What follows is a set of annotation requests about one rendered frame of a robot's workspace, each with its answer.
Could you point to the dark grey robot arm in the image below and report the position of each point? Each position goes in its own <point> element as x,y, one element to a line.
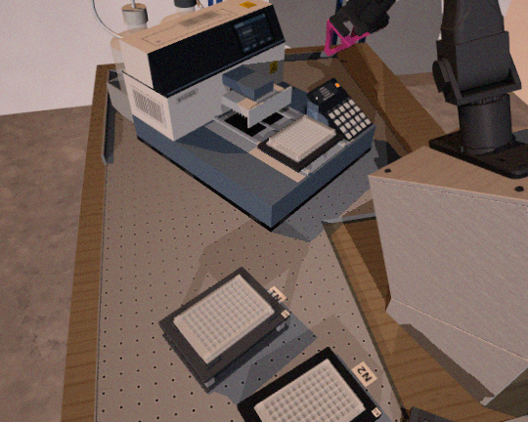
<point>475,71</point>

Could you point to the white well plate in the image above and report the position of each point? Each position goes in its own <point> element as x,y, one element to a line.
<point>331,401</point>
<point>299,143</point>
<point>235,302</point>

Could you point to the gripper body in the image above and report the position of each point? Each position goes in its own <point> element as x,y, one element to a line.
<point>372,19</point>

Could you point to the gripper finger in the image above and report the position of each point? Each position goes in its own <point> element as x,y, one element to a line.
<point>346,41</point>
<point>355,37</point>

